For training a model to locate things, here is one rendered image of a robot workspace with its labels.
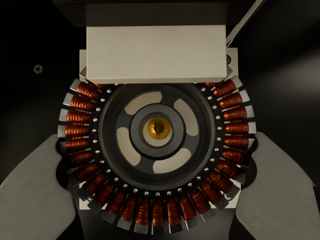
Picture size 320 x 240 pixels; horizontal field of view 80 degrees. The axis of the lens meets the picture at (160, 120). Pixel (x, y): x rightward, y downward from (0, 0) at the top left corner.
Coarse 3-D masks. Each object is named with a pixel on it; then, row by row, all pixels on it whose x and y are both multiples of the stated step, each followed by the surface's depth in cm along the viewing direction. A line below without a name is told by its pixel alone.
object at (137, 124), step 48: (96, 96) 11; (192, 96) 12; (240, 96) 11; (96, 144) 11; (144, 144) 11; (192, 144) 13; (240, 144) 10; (96, 192) 11; (144, 192) 10; (192, 192) 10
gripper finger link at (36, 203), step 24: (48, 144) 10; (24, 168) 9; (48, 168) 9; (0, 192) 8; (24, 192) 8; (48, 192) 8; (0, 216) 7; (24, 216) 7; (48, 216) 7; (72, 216) 7
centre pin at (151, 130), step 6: (150, 120) 16; (156, 120) 16; (162, 120) 16; (150, 126) 16; (156, 126) 15; (162, 126) 15; (168, 126) 16; (150, 132) 16; (156, 132) 15; (162, 132) 15; (168, 132) 16; (156, 138) 16; (162, 138) 16
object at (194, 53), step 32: (64, 0) 7; (96, 0) 7; (128, 0) 7; (160, 0) 7; (192, 0) 7; (224, 0) 7; (96, 32) 8; (128, 32) 8; (160, 32) 8; (192, 32) 8; (224, 32) 8; (96, 64) 8; (128, 64) 8; (160, 64) 8; (192, 64) 8; (224, 64) 8
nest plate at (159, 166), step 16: (80, 64) 18; (144, 96) 18; (160, 96) 18; (128, 112) 18; (192, 112) 18; (144, 128) 18; (192, 128) 18; (128, 144) 18; (160, 144) 18; (128, 160) 18; (160, 160) 18; (176, 160) 18; (80, 208) 18
